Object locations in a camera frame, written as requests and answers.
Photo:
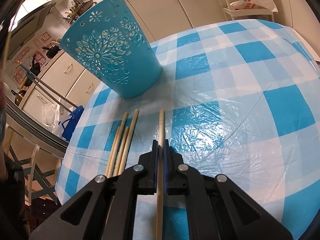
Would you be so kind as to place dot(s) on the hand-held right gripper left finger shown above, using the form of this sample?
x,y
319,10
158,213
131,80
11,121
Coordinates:
x,y
155,170

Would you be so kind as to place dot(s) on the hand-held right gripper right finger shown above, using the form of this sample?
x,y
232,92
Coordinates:
x,y
166,170

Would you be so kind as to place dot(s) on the blue perforated plastic bucket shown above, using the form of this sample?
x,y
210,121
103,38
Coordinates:
x,y
130,75

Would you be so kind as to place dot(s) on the clear plastic table cover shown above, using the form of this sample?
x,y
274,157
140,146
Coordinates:
x,y
200,135

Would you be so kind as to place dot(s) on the blue shopping bag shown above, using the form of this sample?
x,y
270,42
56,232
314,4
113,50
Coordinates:
x,y
71,125

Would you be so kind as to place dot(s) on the folding wooden shelf rack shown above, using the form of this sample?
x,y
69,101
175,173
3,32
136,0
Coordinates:
x,y
32,160

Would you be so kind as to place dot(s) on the blue mop with orange tip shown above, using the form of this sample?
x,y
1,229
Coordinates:
x,y
45,85

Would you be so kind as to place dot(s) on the blue white checked tablecloth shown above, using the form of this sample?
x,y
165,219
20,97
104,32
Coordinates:
x,y
250,42

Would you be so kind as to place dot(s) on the brass kettle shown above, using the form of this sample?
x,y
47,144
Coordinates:
x,y
18,96

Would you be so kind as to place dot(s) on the black frying pan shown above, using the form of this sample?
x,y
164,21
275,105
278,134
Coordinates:
x,y
52,50

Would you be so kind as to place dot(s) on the white lower kitchen cabinets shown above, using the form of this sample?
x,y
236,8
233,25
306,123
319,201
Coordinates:
x,y
175,7

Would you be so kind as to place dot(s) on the white rolling cart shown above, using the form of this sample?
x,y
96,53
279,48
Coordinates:
x,y
230,11

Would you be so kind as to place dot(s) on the red white plastic bag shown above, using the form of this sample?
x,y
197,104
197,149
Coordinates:
x,y
250,5

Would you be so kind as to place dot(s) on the range hood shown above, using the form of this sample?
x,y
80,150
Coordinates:
x,y
30,27

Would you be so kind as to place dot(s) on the red wall decals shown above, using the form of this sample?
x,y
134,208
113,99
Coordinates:
x,y
40,40

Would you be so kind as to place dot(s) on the wall utensil rack with bottles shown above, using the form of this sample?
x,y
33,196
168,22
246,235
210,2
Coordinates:
x,y
75,7

